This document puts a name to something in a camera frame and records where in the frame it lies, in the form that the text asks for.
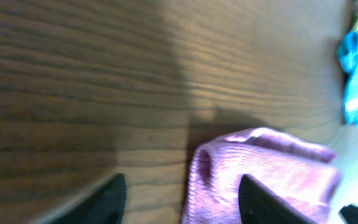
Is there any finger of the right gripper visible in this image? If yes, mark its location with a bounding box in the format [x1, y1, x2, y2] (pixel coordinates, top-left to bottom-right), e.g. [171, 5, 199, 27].
[339, 204, 358, 224]

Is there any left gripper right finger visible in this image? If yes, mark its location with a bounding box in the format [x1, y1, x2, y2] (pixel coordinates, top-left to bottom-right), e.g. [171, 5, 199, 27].
[238, 174, 315, 224]

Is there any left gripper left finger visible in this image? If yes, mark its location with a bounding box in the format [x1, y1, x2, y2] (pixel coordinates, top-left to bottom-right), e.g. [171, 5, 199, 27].
[32, 173, 126, 224]

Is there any purple microfibre cloth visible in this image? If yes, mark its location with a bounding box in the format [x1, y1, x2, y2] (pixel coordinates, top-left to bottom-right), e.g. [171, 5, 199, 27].
[181, 128, 340, 223]

